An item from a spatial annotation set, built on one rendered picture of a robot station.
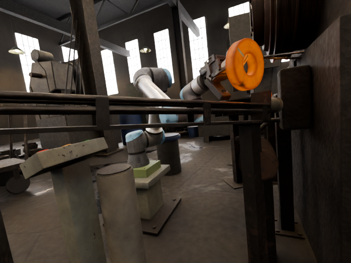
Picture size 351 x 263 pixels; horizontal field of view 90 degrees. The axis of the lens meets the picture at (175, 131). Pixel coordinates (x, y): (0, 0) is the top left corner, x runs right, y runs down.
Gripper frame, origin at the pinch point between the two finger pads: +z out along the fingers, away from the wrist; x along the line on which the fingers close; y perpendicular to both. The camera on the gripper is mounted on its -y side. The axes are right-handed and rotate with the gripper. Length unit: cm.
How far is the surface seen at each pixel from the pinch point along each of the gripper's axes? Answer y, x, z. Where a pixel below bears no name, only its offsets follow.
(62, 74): 262, -45, -505
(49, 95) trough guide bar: -10, -52, 1
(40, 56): 323, -90, -514
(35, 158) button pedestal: -15, -60, -29
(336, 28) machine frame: -2.4, 11.3, 18.8
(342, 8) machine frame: 6.3, 24.1, 18.8
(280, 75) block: -4.4, 21.2, -1.7
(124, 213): -38, -40, -28
